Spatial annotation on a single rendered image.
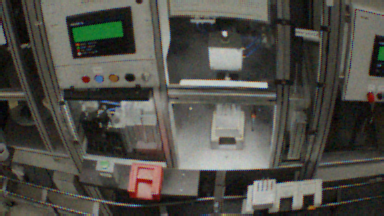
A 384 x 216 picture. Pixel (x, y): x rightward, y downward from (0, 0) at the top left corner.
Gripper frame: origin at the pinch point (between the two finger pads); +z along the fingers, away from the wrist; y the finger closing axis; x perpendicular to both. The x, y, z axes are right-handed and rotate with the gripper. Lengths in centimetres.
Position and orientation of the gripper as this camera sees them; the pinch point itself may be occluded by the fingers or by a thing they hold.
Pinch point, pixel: (220, 183)
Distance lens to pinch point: 158.2
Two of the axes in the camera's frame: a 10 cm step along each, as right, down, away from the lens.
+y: -0.7, -6.8, -7.3
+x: -9.9, -0.2, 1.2
